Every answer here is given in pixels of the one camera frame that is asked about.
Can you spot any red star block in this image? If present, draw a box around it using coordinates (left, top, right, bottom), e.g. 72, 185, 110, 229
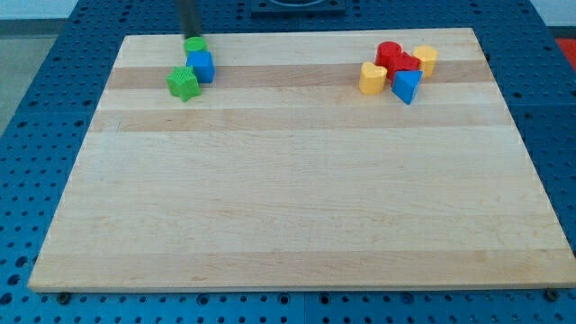
387, 52, 420, 84

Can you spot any green star block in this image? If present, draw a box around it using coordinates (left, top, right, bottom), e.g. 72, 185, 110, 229
166, 67, 202, 102

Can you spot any light wooden board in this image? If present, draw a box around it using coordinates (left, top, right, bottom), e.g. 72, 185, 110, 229
29, 28, 575, 293

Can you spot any yellow heart block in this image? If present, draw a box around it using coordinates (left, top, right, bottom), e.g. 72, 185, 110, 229
358, 62, 387, 95

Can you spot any blue cube block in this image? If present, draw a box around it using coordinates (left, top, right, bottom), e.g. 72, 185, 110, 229
186, 51, 215, 84

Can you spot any blue triangle block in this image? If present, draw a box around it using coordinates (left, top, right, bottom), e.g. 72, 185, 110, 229
391, 70, 423, 105

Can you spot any red cylinder block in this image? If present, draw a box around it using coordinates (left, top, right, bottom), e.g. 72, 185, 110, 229
374, 41, 402, 68

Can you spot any green cylinder block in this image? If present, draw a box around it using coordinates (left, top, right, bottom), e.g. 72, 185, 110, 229
183, 36, 208, 56

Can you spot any yellow hexagon block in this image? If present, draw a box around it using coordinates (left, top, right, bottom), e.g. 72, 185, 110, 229
413, 45, 438, 77

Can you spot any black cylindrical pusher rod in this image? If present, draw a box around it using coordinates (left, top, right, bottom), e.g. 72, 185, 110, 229
175, 0, 202, 39

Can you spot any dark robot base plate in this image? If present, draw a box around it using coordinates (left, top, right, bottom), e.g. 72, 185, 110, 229
249, 0, 347, 17

